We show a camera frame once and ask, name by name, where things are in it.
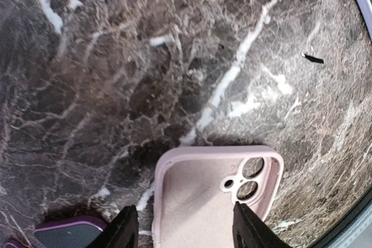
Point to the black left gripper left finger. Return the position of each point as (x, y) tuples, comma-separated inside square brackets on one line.
[(122, 232)]

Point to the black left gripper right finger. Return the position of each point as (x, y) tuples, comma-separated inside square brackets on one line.
[(251, 232)]

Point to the black smartphone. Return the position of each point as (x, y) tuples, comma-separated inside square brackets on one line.
[(71, 232)]

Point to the pink phone case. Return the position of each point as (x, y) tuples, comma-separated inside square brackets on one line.
[(200, 190)]

